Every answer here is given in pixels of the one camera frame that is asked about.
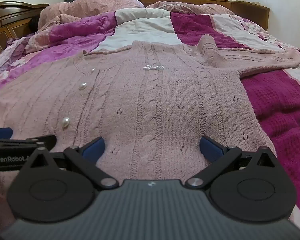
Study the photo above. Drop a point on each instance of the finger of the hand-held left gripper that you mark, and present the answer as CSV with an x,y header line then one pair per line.
x,y
0,132
43,140

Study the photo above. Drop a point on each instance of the carved wooden headboard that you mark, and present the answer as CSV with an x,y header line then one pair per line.
x,y
7,25

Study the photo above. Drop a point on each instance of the pink knit sweater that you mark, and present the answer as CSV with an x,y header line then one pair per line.
x,y
150,100

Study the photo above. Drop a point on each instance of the purple and white patchwork quilt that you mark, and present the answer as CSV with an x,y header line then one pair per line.
x,y
277,100

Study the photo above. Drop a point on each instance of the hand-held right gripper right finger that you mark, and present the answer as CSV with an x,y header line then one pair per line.
x,y
210,150

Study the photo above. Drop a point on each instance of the pink fluffy blanket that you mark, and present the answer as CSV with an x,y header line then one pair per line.
x,y
95,5

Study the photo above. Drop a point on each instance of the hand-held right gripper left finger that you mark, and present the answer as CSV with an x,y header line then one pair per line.
x,y
93,147

